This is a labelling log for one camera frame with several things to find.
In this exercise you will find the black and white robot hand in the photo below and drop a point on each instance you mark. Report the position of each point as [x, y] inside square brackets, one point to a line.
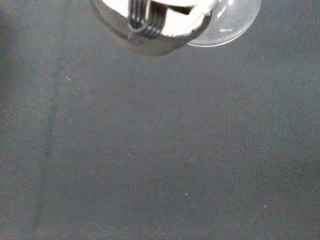
[175, 22]

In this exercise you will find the black bench cloth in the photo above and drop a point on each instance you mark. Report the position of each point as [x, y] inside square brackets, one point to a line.
[160, 150]

